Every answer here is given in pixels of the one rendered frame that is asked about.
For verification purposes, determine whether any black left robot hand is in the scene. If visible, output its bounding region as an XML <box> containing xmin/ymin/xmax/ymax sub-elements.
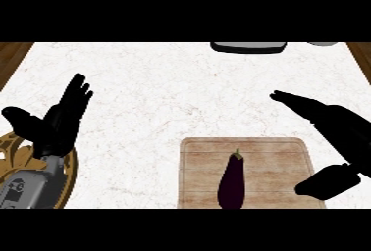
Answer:
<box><xmin>0</xmin><ymin>73</ymin><xmax>96</xmax><ymax>160</ymax></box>

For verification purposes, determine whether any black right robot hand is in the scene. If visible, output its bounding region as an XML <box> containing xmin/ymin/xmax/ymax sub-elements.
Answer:
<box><xmin>268</xmin><ymin>89</ymin><xmax>371</xmax><ymax>201</ymax></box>

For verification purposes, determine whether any wooden cutting board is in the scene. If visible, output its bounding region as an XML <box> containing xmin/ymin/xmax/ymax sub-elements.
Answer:
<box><xmin>178</xmin><ymin>136</ymin><xmax>328</xmax><ymax>210</ymax></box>

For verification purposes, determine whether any dark purple eggplant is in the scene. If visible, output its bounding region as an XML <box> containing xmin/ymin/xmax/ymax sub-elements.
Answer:
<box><xmin>216</xmin><ymin>148</ymin><xmax>247</xmax><ymax>210</ymax></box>

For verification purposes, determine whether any round golden brown placemat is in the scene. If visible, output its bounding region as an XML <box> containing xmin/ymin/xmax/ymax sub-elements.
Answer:
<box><xmin>0</xmin><ymin>130</ymin><xmax>80</xmax><ymax>210</ymax></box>

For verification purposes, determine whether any pale grey rounded object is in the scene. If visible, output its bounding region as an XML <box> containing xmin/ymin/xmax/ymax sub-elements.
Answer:
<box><xmin>308</xmin><ymin>41</ymin><xmax>340</xmax><ymax>47</ymax></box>

